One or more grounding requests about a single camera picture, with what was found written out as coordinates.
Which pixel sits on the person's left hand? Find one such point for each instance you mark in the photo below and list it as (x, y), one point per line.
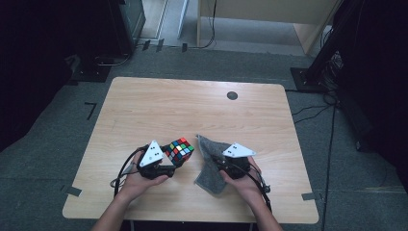
(138, 186)

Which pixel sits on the white leaning board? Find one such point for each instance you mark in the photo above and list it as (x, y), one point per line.
(183, 19)

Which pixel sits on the multicoloured puzzle cube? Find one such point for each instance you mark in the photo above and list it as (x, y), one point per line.
(179, 151)

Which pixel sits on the black flat stand base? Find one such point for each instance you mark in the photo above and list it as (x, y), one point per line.
(91, 74)

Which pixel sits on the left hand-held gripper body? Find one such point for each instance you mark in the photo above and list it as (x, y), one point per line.
(152, 159)

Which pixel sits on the light wooden cabinet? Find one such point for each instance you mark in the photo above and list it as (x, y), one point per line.
(266, 11)

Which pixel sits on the dark curtain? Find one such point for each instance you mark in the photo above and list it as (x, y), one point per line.
(378, 80)
(32, 64)

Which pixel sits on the dark round table grommet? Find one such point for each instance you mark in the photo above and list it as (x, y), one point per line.
(232, 95)

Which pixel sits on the grey tape piece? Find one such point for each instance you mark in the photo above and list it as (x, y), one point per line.
(308, 196)
(72, 191)

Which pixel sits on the grey towel cloth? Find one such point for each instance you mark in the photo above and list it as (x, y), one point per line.
(210, 179)

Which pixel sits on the person's right hand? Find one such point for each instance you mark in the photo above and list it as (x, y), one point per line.
(247, 186)

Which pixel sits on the black metal stand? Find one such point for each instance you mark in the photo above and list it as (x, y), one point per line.
(320, 61)

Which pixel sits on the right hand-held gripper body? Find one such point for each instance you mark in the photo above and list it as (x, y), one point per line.
(239, 165)

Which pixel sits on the black cabinet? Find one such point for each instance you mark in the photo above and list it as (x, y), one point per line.
(128, 29)

